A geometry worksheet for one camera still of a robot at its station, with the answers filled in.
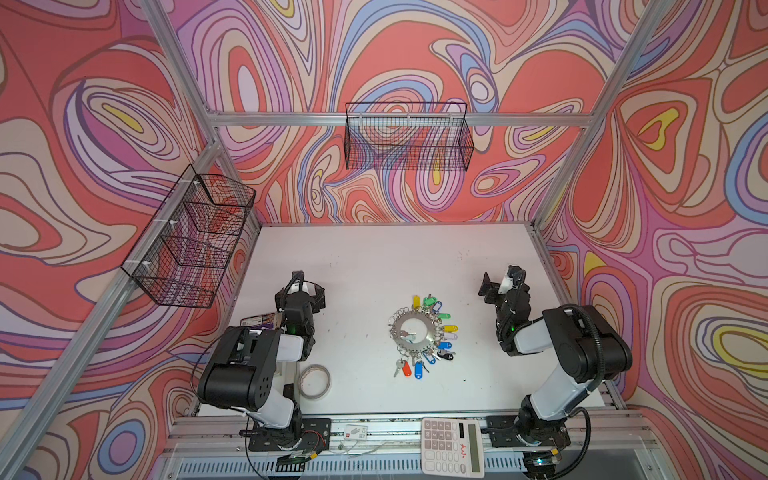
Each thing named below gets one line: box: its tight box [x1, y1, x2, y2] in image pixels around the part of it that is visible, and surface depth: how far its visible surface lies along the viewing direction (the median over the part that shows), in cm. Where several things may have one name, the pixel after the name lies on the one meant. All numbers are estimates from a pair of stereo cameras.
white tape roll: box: [298, 364, 332, 400], surface depth 83 cm
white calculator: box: [421, 418, 485, 479], surface depth 71 cm
